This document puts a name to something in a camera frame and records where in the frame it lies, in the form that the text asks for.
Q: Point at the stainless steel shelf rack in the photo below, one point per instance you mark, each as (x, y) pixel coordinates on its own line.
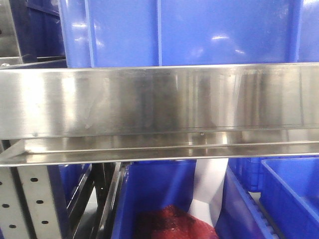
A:
(67, 134)

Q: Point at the large blue bin upper shelf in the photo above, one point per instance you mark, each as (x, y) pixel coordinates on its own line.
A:
(127, 33)

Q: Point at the blue bin with red contents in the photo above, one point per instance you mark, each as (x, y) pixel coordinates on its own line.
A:
(195, 186)

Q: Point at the red mesh bag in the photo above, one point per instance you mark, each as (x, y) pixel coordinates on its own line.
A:
(172, 223)

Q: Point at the blue bin lower right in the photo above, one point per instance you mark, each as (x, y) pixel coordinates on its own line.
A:
(290, 196)

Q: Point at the dark blue bin upper left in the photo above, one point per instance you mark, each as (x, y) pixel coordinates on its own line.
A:
(38, 30)

